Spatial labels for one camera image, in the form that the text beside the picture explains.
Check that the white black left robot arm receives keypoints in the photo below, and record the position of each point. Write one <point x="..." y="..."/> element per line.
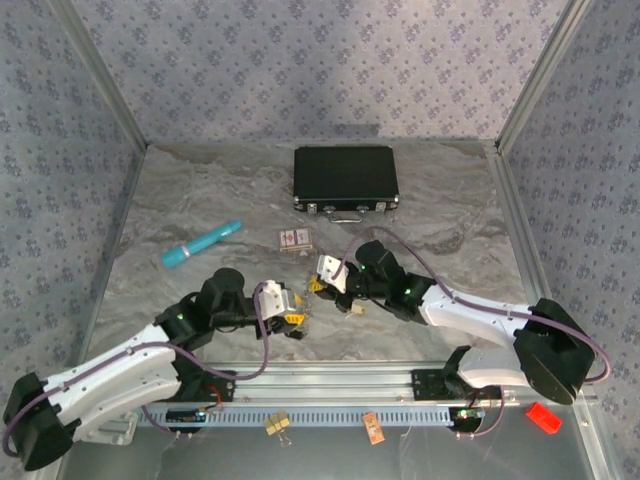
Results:
<point x="115" y="370"/>

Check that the small card box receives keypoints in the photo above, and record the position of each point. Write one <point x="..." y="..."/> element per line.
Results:
<point x="296" y="239"/>

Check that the teal plastic tube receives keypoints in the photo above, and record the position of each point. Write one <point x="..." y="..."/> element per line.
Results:
<point x="200" y="245"/>

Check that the gold binder clip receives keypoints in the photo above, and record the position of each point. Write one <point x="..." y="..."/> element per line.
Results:
<point x="282" y="419"/>
<point x="271" y="426"/>

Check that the left circuit board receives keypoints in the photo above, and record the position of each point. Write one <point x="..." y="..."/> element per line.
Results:
<point x="185" y="416"/>

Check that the circuit board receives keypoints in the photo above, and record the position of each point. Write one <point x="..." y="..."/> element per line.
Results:
<point x="467" y="415"/>
<point x="185" y="416"/>

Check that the orange paper tag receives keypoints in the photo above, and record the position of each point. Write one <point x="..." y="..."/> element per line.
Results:
<point x="373" y="427"/>

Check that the right circuit board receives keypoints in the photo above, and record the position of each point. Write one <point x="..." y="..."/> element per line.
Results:
<point x="467" y="415"/>

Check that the red plastic block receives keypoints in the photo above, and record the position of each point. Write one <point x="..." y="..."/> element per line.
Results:
<point x="542" y="417"/>

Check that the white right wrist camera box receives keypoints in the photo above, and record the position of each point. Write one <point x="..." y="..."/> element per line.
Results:
<point x="332" y="272"/>

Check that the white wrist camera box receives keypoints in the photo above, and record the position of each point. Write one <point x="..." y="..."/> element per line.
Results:
<point x="332" y="272"/>
<point x="275" y="299"/>

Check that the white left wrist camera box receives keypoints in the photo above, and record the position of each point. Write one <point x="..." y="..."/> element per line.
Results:
<point x="275" y="299"/>

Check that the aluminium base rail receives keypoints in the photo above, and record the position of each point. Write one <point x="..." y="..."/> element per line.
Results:
<point x="325" y="382"/>

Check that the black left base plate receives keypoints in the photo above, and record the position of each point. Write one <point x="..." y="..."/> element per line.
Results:
<point x="222" y="385"/>

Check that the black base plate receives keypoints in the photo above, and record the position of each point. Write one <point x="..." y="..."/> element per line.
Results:
<point x="425" y="382"/>
<point x="222" y="385"/>

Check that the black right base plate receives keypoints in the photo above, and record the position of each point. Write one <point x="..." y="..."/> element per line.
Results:
<point x="425" y="382"/>

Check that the aluminium side rail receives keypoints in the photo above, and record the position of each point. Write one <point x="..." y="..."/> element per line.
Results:
<point x="522" y="240"/>
<point x="112" y="240"/>

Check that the aluminium frame post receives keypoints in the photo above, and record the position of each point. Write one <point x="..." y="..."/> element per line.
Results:
<point x="540" y="75"/>
<point x="102" y="75"/>

